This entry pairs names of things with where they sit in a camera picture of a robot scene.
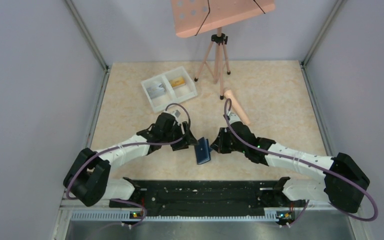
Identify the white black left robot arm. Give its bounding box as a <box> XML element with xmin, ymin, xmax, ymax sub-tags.
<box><xmin>63</xmin><ymin>112</ymin><xmax>198</xmax><ymax>207</ymax></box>

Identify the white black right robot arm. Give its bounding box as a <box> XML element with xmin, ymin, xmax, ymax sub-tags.
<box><xmin>210</xmin><ymin>121</ymin><xmax>370</xmax><ymax>214</ymax></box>

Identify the white two-compartment plastic tray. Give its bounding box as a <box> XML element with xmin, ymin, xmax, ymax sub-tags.
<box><xmin>140</xmin><ymin>66</ymin><xmax>198</xmax><ymax>113</ymax></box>

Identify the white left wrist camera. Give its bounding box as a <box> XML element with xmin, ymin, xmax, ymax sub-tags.
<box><xmin>170</xmin><ymin>109</ymin><xmax>181</xmax><ymax>119</ymax></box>

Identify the yellow card in tray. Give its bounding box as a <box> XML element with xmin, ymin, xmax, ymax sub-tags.
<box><xmin>168</xmin><ymin>76</ymin><xmax>186</xmax><ymax>89</ymax></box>

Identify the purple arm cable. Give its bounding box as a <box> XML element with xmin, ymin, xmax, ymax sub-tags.
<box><xmin>223</xmin><ymin>98</ymin><xmax>379</xmax><ymax>229</ymax></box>
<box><xmin>65</xmin><ymin>103</ymin><xmax>192</xmax><ymax>229</ymax></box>

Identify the pink cylindrical tube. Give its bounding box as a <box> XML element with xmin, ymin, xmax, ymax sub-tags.
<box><xmin>223</xmin><ymin>88</ymin><xmax>251</xmax><ymax>125</ymax></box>

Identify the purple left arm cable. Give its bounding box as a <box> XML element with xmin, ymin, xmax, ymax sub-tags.
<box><xmin>65</xmin><ymin>103</ymin><xmax>192</xmax><ymax>229</ymax></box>

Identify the blue leather card holder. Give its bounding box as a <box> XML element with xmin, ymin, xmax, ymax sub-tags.
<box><xmin>194</xmin><ymin>137</ymin><xmax>212</xmax><ymax>165</ymax></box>

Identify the pink tripod music stand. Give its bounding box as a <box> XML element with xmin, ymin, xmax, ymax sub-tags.
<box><xmin>170</xmin><ymin>0</ymin><xmax>276</xmax><ymax>100</ymax></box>

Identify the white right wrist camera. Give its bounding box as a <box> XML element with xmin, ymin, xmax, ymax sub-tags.
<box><xmin>228</xmin><ymin>112</ymin><xmax>241</xmax><ymax>124</ymax></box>

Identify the aluminium frame rail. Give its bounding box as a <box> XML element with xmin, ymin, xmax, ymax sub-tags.
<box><xmin>52</xmin><ymin>201</ymin><xmax>373</xmax><ymax>240</ymax></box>

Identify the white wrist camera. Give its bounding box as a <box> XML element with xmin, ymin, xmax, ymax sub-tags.
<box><xmin>170</xmin><ymin>109</ymin><xmax>181</xmax><ymax>119</ymax></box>
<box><xmin>228</xmin><ymin>112</ymin><xmax>241</xmax><ymax>124</ymax></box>

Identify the silver card in tray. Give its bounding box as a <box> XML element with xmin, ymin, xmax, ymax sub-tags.
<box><xmin>146</xmin><ymin>82</ymin><xmax>166</xmax><ymax>99</ymax></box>

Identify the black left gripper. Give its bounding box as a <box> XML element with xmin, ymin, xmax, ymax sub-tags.
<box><xmin>162</xmin><ymin>121</ymin><xmax>199</xmax><ymax>151</ymax></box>

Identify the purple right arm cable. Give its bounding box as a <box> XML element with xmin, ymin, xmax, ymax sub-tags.
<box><xmin>223</xmin><ymin>98</ymin><xmax>379</xmax><ymax>229</ymax></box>

